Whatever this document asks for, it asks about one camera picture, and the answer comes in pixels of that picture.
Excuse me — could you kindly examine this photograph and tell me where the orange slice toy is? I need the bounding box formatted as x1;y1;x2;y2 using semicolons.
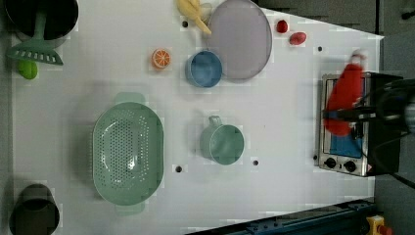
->
151;48;171;70

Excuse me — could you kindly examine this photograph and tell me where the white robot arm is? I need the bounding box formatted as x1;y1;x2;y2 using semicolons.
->
318;77;414;187

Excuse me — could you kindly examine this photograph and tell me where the yellow emergency stop box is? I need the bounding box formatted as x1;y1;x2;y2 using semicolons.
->
366;215;393;235

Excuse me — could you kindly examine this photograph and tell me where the green plastic strainer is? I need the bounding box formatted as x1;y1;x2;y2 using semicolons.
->
92;92;163;215

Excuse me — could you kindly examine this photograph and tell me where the red tomato toy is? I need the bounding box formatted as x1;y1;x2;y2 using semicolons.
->
289;32;307;46

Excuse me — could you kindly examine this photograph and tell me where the peeled banana toy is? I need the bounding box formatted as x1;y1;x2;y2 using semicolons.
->
176;0;211;34

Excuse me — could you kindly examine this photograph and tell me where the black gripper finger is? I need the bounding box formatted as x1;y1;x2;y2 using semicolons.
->
323;108;377;121

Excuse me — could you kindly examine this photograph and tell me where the red ketchup bottle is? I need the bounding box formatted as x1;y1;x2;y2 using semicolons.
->
323;49;367;136

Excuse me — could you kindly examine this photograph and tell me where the blue bowl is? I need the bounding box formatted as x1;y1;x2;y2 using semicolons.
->
185;50;222;88

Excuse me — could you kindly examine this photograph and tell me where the black cup lower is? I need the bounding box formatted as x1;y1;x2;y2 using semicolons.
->
9;184;60;235

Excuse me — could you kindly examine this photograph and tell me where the blue metal frame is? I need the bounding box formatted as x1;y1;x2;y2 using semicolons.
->
186;200;378;235

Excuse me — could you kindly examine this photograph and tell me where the red strawberry toy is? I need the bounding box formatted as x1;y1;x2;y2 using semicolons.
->
276;20;289;33

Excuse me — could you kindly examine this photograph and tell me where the green slotted spatula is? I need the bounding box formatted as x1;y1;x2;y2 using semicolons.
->
6;10;64;66

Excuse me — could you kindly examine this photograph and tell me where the black cup upper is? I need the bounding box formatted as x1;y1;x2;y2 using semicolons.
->
3;0;80;42

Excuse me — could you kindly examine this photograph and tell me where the green lime toy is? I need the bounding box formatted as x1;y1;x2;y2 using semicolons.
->
18;60;38;79

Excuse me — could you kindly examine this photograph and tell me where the grey round plate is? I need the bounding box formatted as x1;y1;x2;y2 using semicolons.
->
207;0;272;79

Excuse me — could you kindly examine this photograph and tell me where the green mug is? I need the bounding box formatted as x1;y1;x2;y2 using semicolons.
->
200;116;245;165

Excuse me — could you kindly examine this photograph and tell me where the black toaster oven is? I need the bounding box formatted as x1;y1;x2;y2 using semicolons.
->
314;72;403;177

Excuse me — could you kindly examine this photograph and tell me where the black cup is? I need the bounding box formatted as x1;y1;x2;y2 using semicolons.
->
9;184;60;235
3;0;80;42

